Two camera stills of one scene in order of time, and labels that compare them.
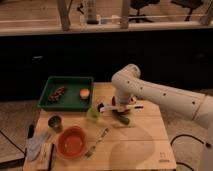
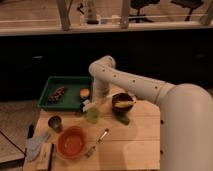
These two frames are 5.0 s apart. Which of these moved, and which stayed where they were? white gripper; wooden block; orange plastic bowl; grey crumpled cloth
Moved: white gripper
Stayed: wooden block; grey crumpled cloth; orange plastic bowl
